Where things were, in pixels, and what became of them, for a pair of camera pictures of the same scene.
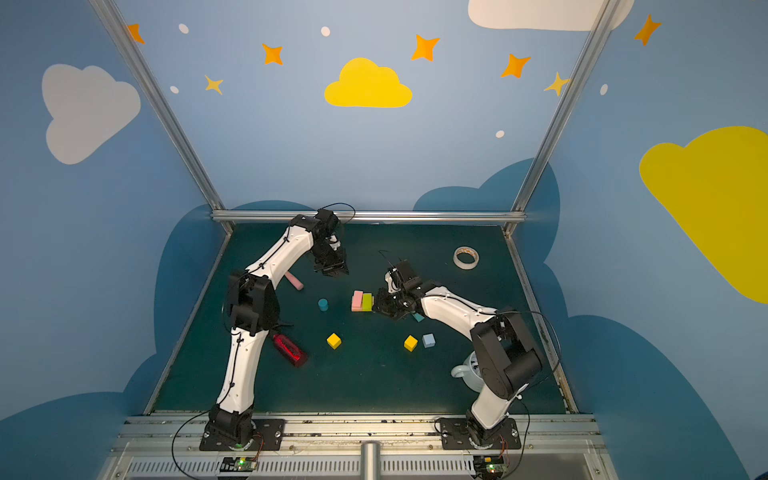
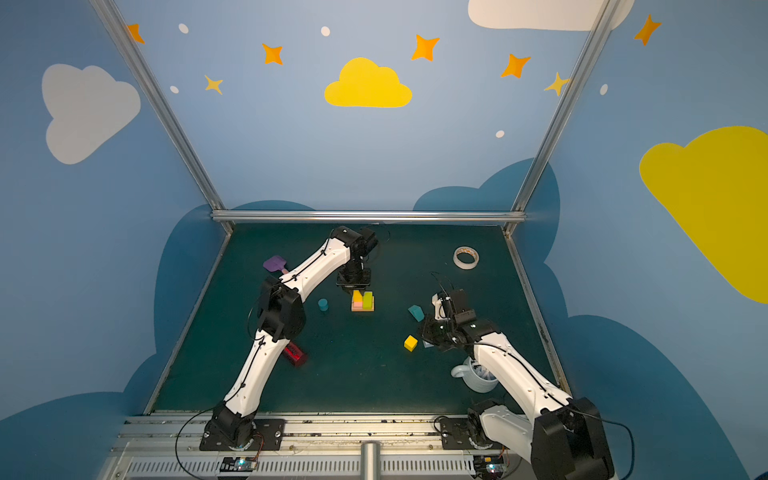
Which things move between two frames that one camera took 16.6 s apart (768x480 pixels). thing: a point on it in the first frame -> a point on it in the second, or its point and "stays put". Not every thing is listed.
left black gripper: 330,260 -> 353,280
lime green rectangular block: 367,302 stays put
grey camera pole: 370,460 stays put
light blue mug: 470,372 stays put
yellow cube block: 410,343 stays put
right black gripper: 393,298 -> 437,330
